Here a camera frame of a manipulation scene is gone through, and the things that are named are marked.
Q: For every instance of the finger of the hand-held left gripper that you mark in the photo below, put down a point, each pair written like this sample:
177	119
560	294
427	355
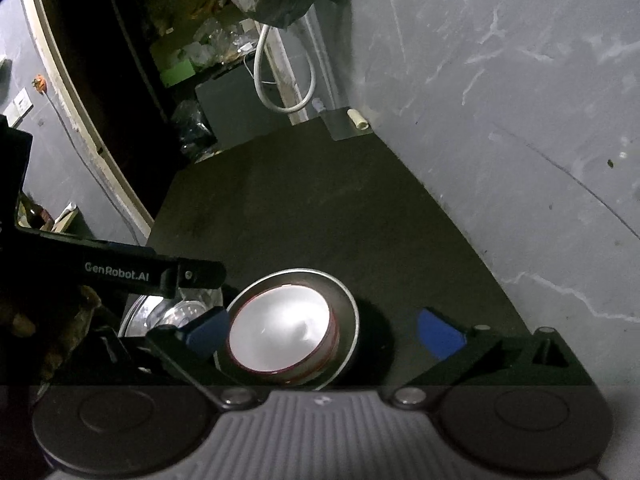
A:
200	272

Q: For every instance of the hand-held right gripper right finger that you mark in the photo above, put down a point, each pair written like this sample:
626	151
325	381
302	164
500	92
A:
440	332

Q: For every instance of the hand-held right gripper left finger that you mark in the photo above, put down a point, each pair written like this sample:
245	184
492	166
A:
206	332

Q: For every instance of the steel bowl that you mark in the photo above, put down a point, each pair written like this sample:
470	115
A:
346	320

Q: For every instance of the large white bowl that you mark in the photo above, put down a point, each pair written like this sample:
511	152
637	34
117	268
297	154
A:
334	347

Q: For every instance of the dark plastic bags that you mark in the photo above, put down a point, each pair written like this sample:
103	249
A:
192	130

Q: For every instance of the dark cabinet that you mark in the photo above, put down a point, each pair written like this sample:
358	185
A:
240	110

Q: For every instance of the wooden door frame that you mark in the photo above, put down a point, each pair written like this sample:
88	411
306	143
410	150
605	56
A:
75	115

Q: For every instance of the white wall switch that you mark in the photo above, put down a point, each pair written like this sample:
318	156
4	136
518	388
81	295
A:
17	105

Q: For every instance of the orange wall hook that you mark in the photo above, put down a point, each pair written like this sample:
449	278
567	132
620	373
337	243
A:
40	83

